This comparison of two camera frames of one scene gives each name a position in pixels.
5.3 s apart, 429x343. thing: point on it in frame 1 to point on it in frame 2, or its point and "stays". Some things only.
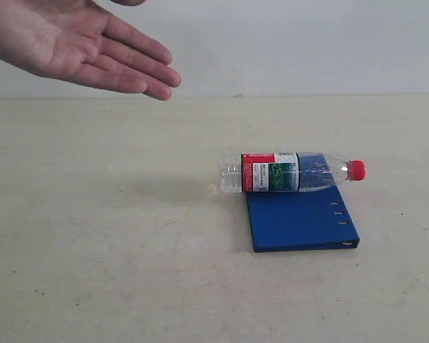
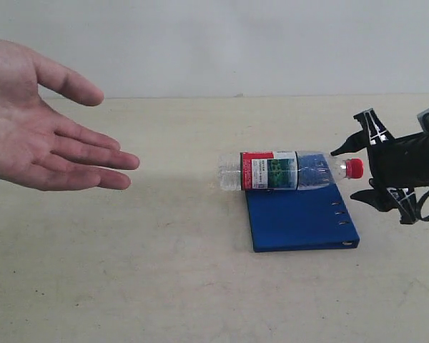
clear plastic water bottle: [286, 171] stays
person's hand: [78, 40] to [28, 143]
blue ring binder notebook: [300, 221] stays
